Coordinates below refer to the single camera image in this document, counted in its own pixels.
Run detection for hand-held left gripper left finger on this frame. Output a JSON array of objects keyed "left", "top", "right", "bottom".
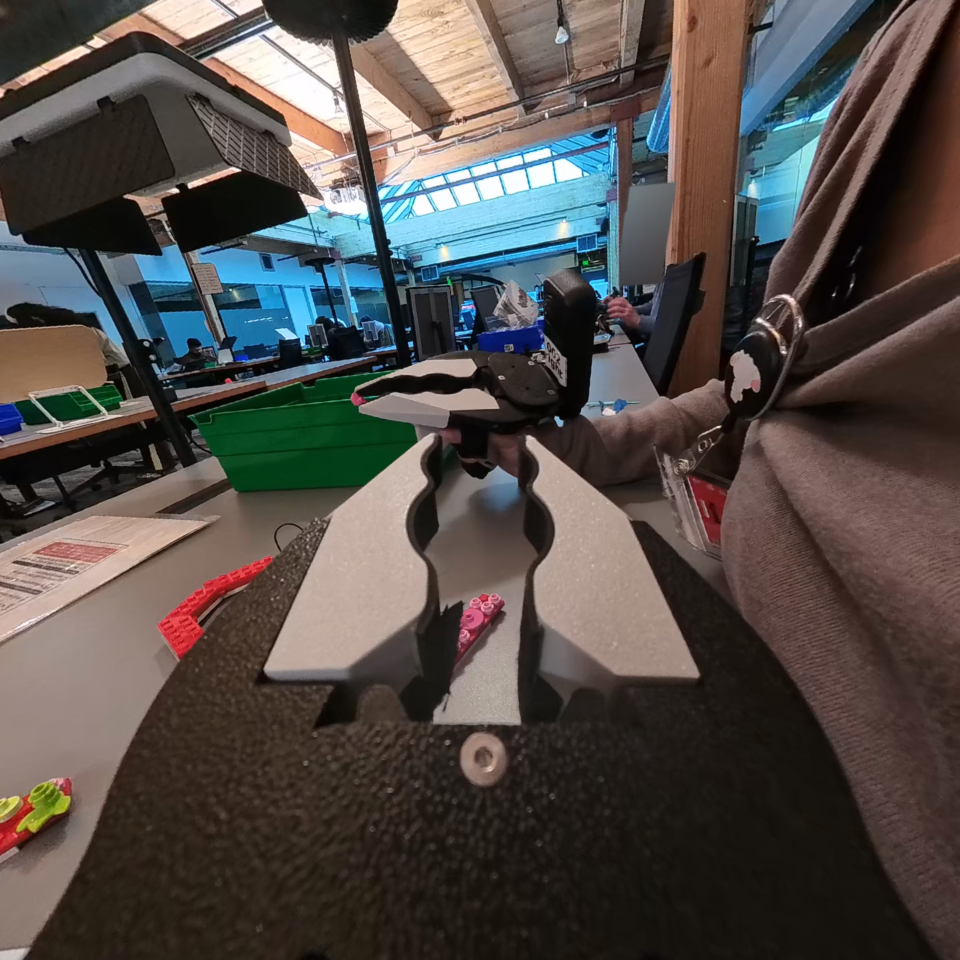
[{"left": 262, "top": 433, "right": 444, "bottom": 687}]

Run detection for large green plastic bin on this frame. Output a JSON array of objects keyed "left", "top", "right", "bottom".
[{"left": 187, "top": 371, "right": 460, "bottom": 494}]

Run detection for pink flowered lego assembly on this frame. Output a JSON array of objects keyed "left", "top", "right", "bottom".
[{"left": 446, "top": 592, "right": 506, "bottom": 666}]

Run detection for black light stand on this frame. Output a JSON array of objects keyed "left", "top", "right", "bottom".
[{"left": 78, "top": 251, "right": 202, "bottom": 471}]

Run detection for clear badge holder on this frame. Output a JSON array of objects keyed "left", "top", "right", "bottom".
[{"left": 652, "top": 427, "right": 735, "bottom": 561}]

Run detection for black badge reel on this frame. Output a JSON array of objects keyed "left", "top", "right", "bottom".
[{"left": 723, "top": 294, "right": 806, "bottom": 423}]

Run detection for laminated instruction sheet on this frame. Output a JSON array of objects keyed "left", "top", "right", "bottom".
[{"left": 0, "top": 513, "right": 220, "bottom": 646}]

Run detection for person's brown sweater torso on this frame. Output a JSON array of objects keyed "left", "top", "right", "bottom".
[{"left": 716, "top": 0, "right": 960, "bottom": 960}]

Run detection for blue bin with plastic bags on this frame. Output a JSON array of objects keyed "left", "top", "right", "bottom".
[{"left": 476, "top": 279, "right": 546, "bottom": 354}]

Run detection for curved red lego assembly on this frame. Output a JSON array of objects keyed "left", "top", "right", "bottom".
[{"left": 157, "top": 555, "right": 275, "bottom": 661}]

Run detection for wooden support post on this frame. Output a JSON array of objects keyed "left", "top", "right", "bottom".
[{"left": 666, "top": 0, "right": 756, "bottom": 393}]

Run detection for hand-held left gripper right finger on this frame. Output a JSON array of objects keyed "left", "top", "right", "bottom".
[{"left": 521, "top": 435, "right": 704, "bottom": 693}]

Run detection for black pole stand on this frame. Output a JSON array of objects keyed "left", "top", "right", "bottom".
[{"left": 262, "top": 0, "right": 415, "bottom": 370}]

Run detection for small green bins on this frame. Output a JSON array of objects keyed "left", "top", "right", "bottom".
[{"left": 15, "top": 384, "right": 123, "bottom": 426}]

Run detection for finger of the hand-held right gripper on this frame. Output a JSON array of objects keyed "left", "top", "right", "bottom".
[
  {"left": 358, "top": 393, "right": 505, "bottom": 431},
  {"left": 352, "top": 357, "right": 490, "bottom": 400}
]

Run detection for person's right forearm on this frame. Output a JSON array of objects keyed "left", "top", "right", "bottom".
[{"left": 536, "top": 378, "right": 744, "bottom": 490}]

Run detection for studio light panel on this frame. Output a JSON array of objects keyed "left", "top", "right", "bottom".
[{"left": 0, "top": 33, "right": 325, "bottom": 258}]

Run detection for long red flowered lego plate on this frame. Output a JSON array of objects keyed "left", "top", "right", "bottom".
[{"left": 0, "top": 776, "right": 74, "bottom": 858}]

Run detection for person's right hand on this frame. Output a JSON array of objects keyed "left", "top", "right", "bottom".
[{"left": 438, "top": 427, "right": 528, "bottom": 483}]

